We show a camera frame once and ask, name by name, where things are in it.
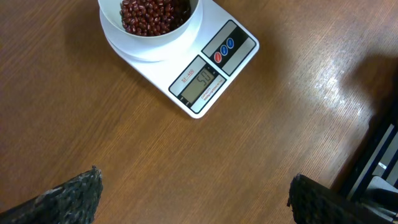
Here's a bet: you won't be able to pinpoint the black metal frame rail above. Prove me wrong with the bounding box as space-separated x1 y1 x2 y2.
338 101 397 223

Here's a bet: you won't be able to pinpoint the white round bowl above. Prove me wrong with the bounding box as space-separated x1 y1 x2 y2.
98 0 203 41

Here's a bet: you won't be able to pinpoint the white digital kitchen scale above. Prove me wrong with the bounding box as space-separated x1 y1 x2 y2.
99 0 259 119

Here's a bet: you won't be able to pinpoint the red beans in bowl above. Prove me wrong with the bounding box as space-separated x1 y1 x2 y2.
120 0 191 37

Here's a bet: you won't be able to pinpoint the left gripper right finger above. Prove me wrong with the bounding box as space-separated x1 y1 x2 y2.
287 174 388 224

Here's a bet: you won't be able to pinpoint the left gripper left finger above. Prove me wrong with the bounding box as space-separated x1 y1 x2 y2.
1 166 103 224

